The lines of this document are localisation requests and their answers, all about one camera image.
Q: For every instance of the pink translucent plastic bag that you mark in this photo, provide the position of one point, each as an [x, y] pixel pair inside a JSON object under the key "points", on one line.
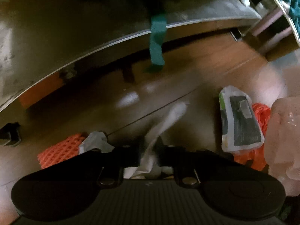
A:
{"points": [[281, 148]]}

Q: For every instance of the orange foam fruit net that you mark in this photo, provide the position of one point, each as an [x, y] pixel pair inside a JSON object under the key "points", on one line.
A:
{"points": [[61, 151]]}

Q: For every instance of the orange mesh net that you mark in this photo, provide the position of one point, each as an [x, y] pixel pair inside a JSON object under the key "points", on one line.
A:
{"points": [[254, 157]]}

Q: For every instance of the white green snack bag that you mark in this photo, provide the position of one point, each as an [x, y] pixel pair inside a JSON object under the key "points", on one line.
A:
{"points": [[236, 116]]}

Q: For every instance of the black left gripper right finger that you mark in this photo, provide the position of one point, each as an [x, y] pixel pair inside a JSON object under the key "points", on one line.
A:
{"points": [[192, 168]]}

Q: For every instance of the grey metal bed frame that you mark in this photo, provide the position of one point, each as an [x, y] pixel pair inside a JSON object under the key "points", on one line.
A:
{"points": [[41, 37]]}

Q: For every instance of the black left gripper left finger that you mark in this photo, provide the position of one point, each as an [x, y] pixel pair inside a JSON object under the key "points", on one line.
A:
{"points": [[106, 170]]}

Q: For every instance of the white tissue paper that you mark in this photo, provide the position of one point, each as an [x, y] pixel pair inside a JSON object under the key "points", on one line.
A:
{"points": [[149, 167]]}

